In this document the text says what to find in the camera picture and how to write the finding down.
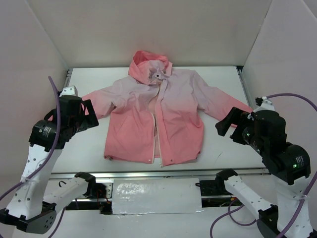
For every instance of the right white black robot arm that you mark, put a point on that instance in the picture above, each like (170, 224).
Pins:
(289, 165)

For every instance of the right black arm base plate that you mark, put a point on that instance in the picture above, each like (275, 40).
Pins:
(213, 194)

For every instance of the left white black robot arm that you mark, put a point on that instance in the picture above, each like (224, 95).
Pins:
(30, 210)

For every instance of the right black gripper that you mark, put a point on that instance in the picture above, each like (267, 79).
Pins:
(234, 124)

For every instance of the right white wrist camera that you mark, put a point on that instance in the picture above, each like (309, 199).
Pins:
(263, 103)

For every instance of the pink hooded zip jacket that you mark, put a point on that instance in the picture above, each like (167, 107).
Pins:
(154, 111)

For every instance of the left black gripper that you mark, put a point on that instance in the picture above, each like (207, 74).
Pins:
(84, 117)

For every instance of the white foil-taped board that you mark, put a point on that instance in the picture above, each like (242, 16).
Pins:
(156, 196)

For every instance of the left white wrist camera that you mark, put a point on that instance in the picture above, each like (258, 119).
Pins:
(69, 91)

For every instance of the aluminium table frame rail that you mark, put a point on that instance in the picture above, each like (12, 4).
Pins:
(84, 152)

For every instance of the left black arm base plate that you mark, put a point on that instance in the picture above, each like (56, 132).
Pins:
(100, 200)

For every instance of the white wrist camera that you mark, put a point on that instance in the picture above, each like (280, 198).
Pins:
(263, 103)
(69, 91)

